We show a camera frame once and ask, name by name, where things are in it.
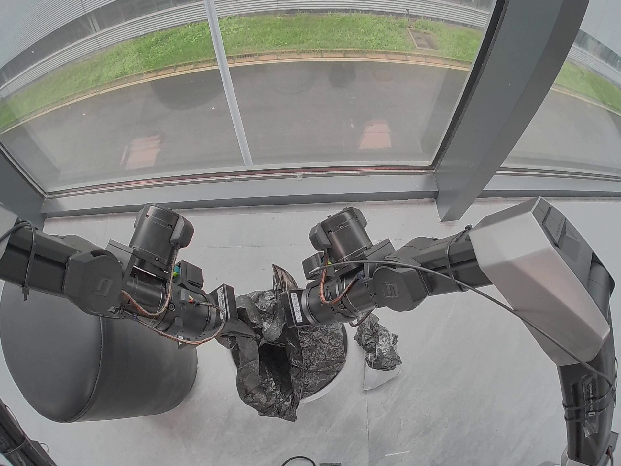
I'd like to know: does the window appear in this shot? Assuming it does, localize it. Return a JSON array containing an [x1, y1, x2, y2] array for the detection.
[[0, 0, 621, 239]]

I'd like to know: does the white trash bin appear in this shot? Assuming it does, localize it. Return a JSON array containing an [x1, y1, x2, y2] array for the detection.
[[230, 326, 352, 404]]

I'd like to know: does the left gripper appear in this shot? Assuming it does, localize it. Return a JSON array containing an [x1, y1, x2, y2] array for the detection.
[[120, 276, 260, 347]]

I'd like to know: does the black plastic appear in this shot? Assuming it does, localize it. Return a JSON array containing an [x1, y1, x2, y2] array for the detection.
[[354, 314, 403, 372]]

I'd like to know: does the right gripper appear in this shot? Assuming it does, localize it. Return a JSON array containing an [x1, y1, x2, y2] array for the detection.
[[281, 277, 375, 330]]

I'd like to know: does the flat white paper piece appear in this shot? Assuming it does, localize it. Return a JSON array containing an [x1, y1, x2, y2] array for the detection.
[[362, 363, 402, 393]]

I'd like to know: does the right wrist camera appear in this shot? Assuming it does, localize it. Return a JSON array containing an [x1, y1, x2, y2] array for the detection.
[[301, 252, 328, 281]]

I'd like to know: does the black plastic bag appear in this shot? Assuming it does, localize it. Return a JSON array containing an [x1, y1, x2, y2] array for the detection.
[[218, 263, 351, 424]]

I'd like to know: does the dark grey round chair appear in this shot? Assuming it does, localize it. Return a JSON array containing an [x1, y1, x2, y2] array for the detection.
[[0, 280, 199, 424]]

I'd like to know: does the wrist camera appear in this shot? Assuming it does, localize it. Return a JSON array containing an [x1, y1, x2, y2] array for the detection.
[[174, 259, 205, 294], [301, 252, 328, 281]]

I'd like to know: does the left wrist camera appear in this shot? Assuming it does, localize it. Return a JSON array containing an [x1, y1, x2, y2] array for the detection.
[[174, 259, 205, 294]]

